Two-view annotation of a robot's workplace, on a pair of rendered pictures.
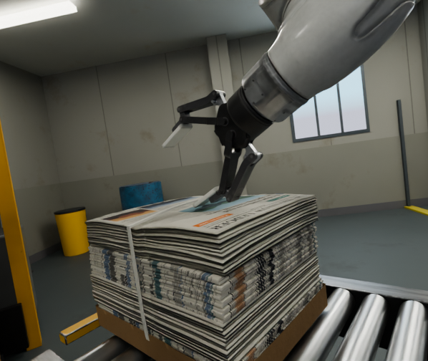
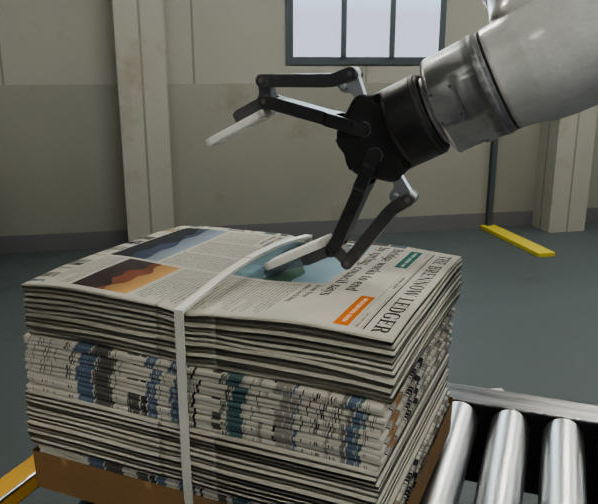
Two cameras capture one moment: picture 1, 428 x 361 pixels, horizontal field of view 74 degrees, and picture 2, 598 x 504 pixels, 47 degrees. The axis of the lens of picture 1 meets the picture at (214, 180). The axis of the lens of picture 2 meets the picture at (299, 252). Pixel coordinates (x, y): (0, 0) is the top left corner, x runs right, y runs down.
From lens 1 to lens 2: 0.28 m
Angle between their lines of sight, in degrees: 22
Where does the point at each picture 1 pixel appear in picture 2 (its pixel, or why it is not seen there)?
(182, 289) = (295, 422)
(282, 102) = (488, 130)
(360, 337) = (507, 476)
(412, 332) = (571, 464)
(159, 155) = not seen: outside the picture
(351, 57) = not seen: outside the picture
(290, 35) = (533, 39)
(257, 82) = (456, 91)
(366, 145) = not seen: hidden behind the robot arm
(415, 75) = not seen: outside the picture
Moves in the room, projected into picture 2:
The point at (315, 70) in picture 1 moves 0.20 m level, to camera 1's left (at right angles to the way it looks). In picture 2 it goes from (557, 101) to (317, 107)
